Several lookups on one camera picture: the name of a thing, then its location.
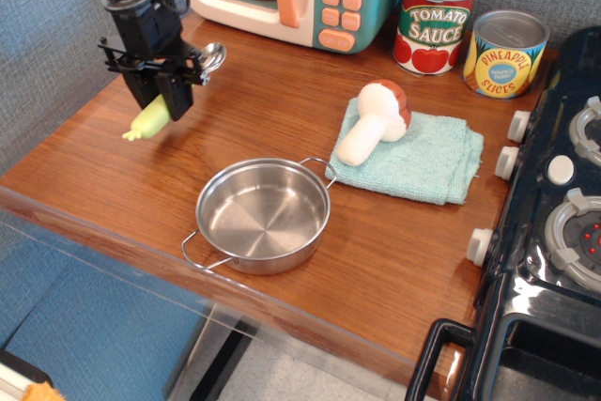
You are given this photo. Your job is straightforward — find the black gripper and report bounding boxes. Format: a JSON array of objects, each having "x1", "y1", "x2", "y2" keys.
[{"x1": 99, "y1": 0, "x2": 210, "y2": 121}]

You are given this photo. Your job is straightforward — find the spoon with green handle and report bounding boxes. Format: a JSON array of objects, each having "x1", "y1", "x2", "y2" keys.
[{"x1": 122, "y1": 42, "x2": 226, "y2": 142}]

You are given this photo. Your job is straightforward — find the stainless steel pan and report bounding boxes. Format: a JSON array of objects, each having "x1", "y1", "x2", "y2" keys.
[{"x1": 181, "y1": 157, "x2": 338, "y2": 276}]

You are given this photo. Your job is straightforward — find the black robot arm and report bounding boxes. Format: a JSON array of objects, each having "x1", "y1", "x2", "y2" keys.
[{"x1": 99, "y1": 0, "x2": 208, "y2": 121}]

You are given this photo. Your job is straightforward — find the plush white brown mushroom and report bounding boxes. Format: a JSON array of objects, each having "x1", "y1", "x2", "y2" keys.
[{"x1": 335, "y1": 79, "x2": 412, "y2": 166}]

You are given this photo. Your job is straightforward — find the light blue folded cloth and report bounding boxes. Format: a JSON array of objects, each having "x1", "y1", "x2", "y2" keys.
[{"x1": 325, "y1": 112, "x2": 485, "y2": 206}]

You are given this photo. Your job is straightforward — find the tomato sauce can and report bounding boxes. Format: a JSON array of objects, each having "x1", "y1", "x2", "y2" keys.
[{"x1": 393, "y1": 0, "x2": 475, "y2": 75}]

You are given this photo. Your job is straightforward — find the orange object in corner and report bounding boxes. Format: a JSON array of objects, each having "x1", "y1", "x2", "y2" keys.
[{"x1": 0, "y1": 348, "x2": 67, "y2": 401}]

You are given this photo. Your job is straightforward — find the pineapple slices can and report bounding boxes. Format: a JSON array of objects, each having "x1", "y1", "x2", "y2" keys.
[{"x1": 463, "y1": 9, "x2": 549, "y2": 100}]

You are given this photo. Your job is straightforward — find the black toy stove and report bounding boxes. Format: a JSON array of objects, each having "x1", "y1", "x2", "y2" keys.
[{"x1": 406, "y1": 26, "x2": 600, "y2": 400}]

